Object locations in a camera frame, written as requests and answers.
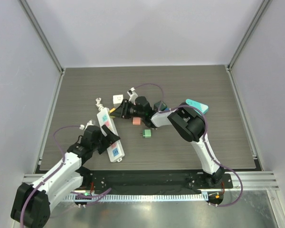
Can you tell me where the white cube socket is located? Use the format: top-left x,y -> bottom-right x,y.
113,95 -> 124,108

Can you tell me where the white power strip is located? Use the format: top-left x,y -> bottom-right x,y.
97,105 -> 125,162

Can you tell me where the pink plug adapter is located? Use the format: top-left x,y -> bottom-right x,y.
133,117 -> 141,125

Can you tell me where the dark green cube socket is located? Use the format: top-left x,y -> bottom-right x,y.
153,101 -> 167,112

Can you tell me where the green plug adapter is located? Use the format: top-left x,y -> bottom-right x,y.
142,129 -> 152,138

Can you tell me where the teal triangular socket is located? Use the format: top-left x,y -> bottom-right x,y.
185,99 -> 209,114

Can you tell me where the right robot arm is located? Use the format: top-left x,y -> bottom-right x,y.
110,96 -> 224,188

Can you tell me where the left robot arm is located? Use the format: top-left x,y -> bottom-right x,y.
10,124 -> 120,228

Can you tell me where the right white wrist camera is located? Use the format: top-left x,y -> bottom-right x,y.
127,87 -> 138,104

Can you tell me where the white coiled power cord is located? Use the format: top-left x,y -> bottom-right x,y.
95,96 -> 105,112

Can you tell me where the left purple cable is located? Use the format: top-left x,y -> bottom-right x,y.
20,125 -> 112,228

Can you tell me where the purple cable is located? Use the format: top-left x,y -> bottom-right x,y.
20,125 -> 112,228
133,83 -> 243,208

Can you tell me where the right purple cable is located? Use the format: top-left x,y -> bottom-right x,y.
133,83 -> 243,208

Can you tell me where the white slotted cable duct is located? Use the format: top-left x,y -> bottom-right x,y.
62,192 -> 209,203

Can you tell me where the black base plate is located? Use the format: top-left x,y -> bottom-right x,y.
75,170 -> 233,195

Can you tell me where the left aluminium frame post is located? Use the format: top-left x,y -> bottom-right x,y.
18,0 -> 64,75

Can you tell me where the aluminium frame post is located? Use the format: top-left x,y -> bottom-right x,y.
225,0 -> 272,72
18,0 -> 64,75

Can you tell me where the aluminium front rail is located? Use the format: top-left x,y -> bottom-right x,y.
22,171 -> 280,190

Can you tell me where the right aluminium frame post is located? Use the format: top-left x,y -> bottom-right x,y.
225,0 -> 272,72

